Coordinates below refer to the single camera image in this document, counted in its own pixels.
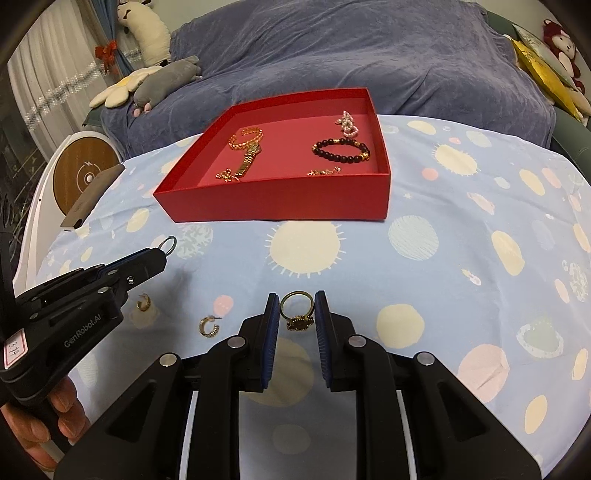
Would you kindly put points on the red monkey plush toy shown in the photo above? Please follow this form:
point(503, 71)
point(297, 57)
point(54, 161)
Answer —
point(565, 50)

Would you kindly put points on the red bow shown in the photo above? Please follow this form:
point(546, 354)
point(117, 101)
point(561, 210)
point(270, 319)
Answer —
point(106, 52)

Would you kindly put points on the white sheer curtain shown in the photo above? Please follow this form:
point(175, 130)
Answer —
point(41, 92)

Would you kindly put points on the green sofa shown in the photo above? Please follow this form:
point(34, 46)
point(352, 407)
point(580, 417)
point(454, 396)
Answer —
point(570, 134)

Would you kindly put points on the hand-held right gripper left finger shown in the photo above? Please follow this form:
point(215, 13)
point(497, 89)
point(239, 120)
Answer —
point(272, 337)

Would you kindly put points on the silver patterned cushion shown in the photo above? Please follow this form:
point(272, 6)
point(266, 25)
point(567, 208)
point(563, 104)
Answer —
point(538, 46)

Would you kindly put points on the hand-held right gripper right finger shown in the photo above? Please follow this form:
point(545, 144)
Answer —
point(322, 337)

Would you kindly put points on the person's left hand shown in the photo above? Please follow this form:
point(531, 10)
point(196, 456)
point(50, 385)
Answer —
point(60, 410)

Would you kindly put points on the blue-grey blanket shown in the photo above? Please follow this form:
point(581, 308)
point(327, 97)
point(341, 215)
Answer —
point(369, 60)

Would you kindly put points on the white plush toy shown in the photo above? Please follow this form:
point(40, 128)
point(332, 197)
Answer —
point(147, 32)

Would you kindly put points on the blue curtain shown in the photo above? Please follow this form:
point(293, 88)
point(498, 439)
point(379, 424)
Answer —
point(123, 62)

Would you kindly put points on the round white wooden appliance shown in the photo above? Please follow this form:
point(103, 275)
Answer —
point(81, 161)

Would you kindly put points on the brown flat case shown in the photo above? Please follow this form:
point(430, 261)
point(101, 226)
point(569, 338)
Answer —
point(92, 194)

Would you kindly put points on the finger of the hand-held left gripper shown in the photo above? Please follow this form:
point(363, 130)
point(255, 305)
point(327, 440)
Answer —
point(83, 272)
point(134, 274)

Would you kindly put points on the beige plush toy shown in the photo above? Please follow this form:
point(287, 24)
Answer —
point(579, 100)

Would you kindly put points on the red cardboard box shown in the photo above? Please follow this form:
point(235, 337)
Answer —
point(277, 203)

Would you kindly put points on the gold cushion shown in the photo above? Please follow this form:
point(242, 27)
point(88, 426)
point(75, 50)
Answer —
point(540, 69)

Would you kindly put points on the gold hoop earring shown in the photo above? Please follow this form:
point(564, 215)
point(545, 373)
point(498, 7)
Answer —
point(144, 303)
point(207, 326)

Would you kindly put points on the grey plush toy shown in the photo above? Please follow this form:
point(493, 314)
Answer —
point(161, 81)

